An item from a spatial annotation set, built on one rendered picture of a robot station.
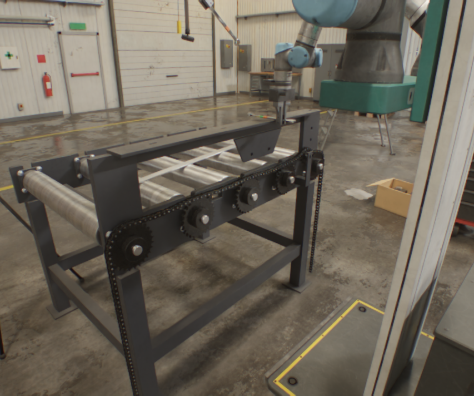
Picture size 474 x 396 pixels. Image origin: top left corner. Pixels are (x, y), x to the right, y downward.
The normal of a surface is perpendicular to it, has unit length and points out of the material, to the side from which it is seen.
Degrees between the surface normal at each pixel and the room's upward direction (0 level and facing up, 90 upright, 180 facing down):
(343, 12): 132
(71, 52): 90
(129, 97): 90
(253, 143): 90
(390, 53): 72
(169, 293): 0
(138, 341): 90
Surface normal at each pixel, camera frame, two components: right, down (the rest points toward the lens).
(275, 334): 0.00, -0.92
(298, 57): -0.40, 0.36
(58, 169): 0.74, 0.26
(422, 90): -0.72, 0.27
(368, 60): -0.37, 0.07
